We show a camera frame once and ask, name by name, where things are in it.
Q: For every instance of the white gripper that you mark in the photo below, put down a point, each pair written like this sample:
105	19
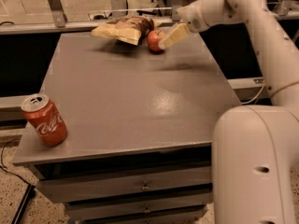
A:
192	14

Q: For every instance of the red apple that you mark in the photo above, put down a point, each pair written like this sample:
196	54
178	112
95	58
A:
153	39

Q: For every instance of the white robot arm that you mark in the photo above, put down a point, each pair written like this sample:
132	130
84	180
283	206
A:
254	147

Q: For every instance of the brown chip bag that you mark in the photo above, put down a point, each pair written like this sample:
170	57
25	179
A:
127	29

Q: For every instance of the grey drawer cabinet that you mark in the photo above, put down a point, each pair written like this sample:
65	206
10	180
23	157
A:
139	130

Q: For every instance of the red Coca-Cola can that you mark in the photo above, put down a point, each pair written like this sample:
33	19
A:
41	112

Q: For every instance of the grey metal railing frame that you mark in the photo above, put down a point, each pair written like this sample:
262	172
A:
54	16

